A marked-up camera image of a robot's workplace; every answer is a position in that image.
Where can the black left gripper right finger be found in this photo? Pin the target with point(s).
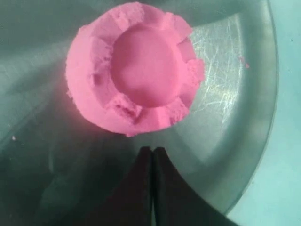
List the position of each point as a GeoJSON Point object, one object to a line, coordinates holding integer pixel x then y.
{"type": "Point", "coordinates": [175, 202]}

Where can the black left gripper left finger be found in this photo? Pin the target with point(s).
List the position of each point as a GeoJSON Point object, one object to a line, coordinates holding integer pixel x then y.
{"type": "Point", "coordinates": [131, 202]}

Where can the pink clay piece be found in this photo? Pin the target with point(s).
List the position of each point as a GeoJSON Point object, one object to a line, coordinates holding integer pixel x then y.
{"type": "Point", "coordinates": [134, 70]}

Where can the round steel plate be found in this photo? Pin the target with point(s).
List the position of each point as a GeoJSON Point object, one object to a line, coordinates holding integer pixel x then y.
{"type": "Point", "coordinates": [55, 166]}

